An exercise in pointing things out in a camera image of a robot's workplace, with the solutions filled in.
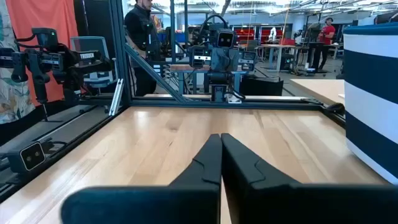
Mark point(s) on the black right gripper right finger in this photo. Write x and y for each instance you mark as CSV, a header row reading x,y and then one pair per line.
x,y
280,205

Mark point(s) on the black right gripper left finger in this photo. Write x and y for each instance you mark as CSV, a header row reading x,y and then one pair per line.
x,y
174,205

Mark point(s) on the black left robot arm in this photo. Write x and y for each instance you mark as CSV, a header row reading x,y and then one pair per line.
x,y
219,91

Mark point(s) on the navy white striped fabric bin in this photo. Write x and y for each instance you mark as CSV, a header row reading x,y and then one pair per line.
x,y
373,93

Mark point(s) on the black vented equipment box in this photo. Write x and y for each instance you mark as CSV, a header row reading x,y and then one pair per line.
x,y
248,61
199,57

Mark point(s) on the red storage shelf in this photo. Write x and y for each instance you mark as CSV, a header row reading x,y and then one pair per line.
x,y
245,34
276,35

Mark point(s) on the grey background table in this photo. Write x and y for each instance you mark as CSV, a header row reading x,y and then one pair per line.
x,y
280,46

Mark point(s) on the person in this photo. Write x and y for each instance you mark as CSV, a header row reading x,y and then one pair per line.
x,y
140,25
327,32

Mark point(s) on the light wooden desk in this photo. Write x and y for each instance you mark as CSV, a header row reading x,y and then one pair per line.
x,y
320,88

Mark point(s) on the grey office chair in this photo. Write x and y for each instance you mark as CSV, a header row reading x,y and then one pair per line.
x,y
93,46

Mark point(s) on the orange hanging curtain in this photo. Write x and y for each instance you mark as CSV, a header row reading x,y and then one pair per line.
x,y
40,18

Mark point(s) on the patterned hanging cloth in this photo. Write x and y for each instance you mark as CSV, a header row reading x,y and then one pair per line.
x,y
12,99

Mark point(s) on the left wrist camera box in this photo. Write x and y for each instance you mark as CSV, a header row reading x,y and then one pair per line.
x,y
225,39

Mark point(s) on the black aluminium table frame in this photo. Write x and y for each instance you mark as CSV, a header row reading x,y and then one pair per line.
x,y
122,62

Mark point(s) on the silver metal bracket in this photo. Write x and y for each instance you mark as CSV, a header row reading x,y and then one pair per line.
x,y
116,96

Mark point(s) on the table-level camera box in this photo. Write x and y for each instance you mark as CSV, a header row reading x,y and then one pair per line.
x,y
31,155

